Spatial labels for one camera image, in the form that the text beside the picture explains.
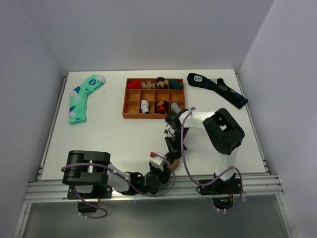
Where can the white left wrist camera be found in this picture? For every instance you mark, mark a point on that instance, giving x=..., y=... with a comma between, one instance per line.
x=157, y=160

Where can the white striped rolled sock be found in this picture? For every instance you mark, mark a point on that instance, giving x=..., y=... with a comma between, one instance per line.
x=144, y=106

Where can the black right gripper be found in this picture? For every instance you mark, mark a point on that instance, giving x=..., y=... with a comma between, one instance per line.
x=175, y=151

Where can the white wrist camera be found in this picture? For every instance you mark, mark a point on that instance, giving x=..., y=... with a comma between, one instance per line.
x=167, y=133
x=157, y=160

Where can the tan brown ribbed sock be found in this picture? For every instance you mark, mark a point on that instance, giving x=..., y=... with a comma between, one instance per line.
x=174, y=162

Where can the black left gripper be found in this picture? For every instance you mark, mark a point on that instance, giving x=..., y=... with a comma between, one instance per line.
x=164, y=174

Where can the grey rolled sock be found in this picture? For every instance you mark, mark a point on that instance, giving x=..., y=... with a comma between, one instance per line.
x=174, y=107

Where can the orange compartment tray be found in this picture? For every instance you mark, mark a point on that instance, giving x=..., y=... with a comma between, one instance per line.
x=133, y=98

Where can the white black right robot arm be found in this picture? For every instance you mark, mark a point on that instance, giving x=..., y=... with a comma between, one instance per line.
x=224, y=132

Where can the mint green patterned sock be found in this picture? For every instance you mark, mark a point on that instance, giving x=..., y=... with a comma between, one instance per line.
x=79, y=96

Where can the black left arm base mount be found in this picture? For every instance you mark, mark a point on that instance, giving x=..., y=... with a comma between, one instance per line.
x=88, y=196

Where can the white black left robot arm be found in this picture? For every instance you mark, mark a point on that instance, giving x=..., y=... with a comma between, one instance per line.
x=94, y=169

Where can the black red argyle rolled sock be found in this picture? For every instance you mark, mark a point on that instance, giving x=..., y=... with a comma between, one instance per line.
x=161, y=107

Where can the dark teal rolled sock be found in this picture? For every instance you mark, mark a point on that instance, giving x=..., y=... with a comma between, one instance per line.
x=175, y=85

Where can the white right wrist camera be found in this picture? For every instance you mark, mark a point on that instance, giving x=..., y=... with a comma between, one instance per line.
x=167, y=133

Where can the aluminium table edge rail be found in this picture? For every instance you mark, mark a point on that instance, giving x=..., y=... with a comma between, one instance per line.
x=152, y=134

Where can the black blue patterned sock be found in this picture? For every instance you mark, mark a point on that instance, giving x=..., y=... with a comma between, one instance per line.
x=219, y=87

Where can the brown argyle rolled sock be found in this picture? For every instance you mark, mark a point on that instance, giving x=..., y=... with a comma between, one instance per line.
x=161, y=83

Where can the beige argyle rolled sock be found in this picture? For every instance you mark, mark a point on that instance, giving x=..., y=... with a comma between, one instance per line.
x=147, y=84

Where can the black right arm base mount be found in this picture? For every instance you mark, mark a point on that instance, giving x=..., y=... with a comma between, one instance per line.
x=223, y=192

